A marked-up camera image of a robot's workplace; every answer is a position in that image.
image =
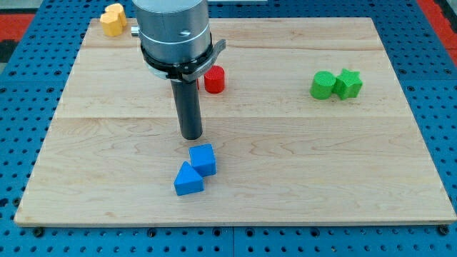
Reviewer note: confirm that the yellow heart block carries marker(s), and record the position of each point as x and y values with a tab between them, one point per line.
111	24

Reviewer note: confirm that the blue triangle block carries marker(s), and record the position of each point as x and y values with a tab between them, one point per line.
188	180

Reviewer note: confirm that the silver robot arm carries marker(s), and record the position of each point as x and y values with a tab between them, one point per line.
175	37

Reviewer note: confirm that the green cylinder block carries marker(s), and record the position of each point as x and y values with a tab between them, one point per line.
322	85

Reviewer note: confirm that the green star block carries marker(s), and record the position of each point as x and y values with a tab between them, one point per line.
348	84

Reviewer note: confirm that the blue cube block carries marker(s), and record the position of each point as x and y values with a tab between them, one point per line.
203	159

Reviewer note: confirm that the yellow hexagon block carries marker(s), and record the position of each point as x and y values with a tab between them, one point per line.
118	12

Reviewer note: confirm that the wooden board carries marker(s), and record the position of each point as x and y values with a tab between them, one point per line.
283	158

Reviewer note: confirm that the red cylinder block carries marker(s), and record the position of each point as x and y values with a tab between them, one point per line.
214	80

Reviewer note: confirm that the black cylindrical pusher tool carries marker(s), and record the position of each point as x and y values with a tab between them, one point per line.
186	99

